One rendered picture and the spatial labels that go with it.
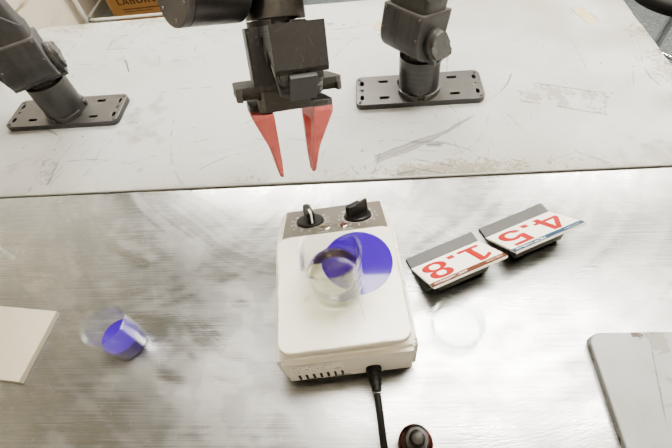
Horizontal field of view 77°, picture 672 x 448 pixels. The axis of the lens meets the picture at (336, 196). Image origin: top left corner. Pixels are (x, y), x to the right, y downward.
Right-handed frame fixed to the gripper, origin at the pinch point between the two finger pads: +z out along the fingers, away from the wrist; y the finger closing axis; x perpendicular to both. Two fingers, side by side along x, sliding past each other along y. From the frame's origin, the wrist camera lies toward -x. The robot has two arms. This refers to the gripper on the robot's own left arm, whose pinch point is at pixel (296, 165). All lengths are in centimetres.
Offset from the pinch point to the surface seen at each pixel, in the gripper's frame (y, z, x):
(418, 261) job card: 12.2, 13.2, -3.6
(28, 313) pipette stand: -33.4, 14.5, 7.1
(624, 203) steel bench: 39.1, 10.5, -6.1
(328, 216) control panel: 3.1, 7.4, 1.3
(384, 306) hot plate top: 4.2, 10.5, -13.5
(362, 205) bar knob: 6.9, 6.0, -0.5
